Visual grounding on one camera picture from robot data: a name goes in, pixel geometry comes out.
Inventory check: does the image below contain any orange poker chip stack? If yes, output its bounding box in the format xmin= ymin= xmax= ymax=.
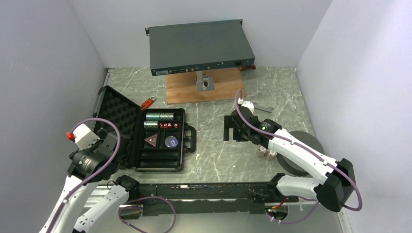
xmin=256 ymin=146 xmax=268 ymax=158
xmin=264 ymin=150 xmax=277 ymax=161

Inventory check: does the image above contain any blue small blind button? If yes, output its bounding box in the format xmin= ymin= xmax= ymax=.
xmin=165 ymin=136 xmax=179 ymax=148

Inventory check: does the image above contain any black triangular all-in button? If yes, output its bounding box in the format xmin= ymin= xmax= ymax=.
xmin=144 ymin=133 xmax=158 ymax=148

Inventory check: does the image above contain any black poker set case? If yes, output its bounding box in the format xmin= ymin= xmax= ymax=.
xmin=93 ymin=86 xmax=197 ymax=172

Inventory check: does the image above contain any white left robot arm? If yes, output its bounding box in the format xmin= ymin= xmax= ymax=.
xmin=40 ymin=124 xmax=140 ymax=233

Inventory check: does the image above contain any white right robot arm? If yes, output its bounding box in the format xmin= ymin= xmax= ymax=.
xmin=223 ymin=106 xmax=360 ymax=212

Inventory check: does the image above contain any large grey spool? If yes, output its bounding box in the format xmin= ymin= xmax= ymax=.
xmin=277 ymin=131 xmax=325 ymax=177

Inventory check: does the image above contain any wooden board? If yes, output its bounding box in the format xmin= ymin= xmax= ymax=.
xmin=166 ymin=68 xmax=246 ymax=104

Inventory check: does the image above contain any green poker chip stack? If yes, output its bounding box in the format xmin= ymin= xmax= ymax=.
xmin=146 ymin=112 xmax=160 ymax=121

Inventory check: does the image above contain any grey rack server unit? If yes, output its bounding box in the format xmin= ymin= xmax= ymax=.
xmin=146 ymin=19 xmax=255 ymax=76

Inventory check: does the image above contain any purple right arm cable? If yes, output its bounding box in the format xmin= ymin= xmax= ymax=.
xmin=234 ymin=89 xmax=363 ymax=225

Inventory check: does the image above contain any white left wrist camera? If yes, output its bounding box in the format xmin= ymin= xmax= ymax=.
xmin=67 ymin=123 xmax=100 ymax=150

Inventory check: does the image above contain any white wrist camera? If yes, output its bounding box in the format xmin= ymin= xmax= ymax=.
xmin=238 ymin=100 xmax=255 ymax=113
xmin=67 ymin=123 xmax=100 ymax=150

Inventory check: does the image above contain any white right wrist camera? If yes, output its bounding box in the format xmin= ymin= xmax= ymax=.
xmin=238 ymin=100 xmax=255 ymax=113

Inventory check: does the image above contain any metal stand bracket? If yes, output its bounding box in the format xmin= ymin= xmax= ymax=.
xmin=196 ymin=71 xmax=215 ymax=92

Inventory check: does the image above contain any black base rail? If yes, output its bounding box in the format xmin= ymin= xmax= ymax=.
xmin=114 ymin=180 xmax=298 ymax=216

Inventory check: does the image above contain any red handled wrench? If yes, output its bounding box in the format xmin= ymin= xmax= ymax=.
xmin=140 ymin=96 xmax=156 ymax=110

